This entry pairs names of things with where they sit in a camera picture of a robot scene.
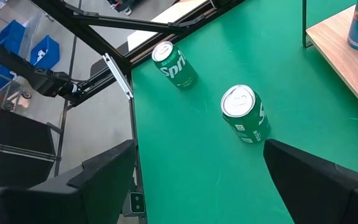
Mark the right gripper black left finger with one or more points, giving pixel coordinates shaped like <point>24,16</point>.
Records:
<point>89,196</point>

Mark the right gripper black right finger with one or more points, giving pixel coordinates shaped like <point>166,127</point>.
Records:
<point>322,199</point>

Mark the green table mat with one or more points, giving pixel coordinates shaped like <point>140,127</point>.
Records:
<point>228,186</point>

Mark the black storage cart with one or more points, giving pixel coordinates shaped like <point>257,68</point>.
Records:
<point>11,140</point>

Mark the black cylindrical device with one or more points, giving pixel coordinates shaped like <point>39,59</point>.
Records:
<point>54,84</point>

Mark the black caster wheel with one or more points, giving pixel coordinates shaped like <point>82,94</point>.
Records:
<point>26,95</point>
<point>9,106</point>

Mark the green Sprite soda can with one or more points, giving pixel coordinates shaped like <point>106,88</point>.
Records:
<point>172,65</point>
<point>244,102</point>

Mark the small grey table camera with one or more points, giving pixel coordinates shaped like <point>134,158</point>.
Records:
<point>137,202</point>

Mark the silver metal bracket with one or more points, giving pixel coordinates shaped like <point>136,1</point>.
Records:
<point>118,76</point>

